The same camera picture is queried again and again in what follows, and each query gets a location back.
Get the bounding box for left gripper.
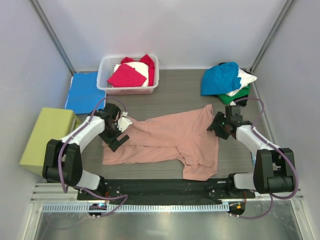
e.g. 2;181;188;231
98;121;129;152

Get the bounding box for pink t-shirt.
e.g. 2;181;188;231
102;104;219;181

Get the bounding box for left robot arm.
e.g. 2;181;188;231
42;103;133;200

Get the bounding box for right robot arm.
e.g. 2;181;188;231
207;105;299;200

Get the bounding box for green t-shirt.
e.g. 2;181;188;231
217;85;251;105

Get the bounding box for black t-shirt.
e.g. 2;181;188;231
230;94;249;107

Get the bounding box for blue t-shirt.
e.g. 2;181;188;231
200;62;241;96

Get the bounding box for marker pens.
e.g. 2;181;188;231
251;153;256;167

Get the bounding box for white t-shirt on pile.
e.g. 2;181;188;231
226;68;258;97

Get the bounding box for blue folder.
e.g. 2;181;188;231
64;71;106;115

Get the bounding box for red t-shirt in basket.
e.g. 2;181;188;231
107;54;156;88

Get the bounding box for white plastic basket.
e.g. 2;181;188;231
96;54;160;95

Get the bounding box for yellow-green box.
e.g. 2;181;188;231
19;107;81;176

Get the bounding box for white t-shirt in basket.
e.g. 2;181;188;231
110;61;149;88

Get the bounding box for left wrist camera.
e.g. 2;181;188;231
116;111;133;133

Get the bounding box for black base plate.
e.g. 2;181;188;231
76;177;256;205

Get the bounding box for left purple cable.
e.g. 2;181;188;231
59;96;129;221

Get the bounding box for white slotted cable duct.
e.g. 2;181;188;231
41;202;229;214

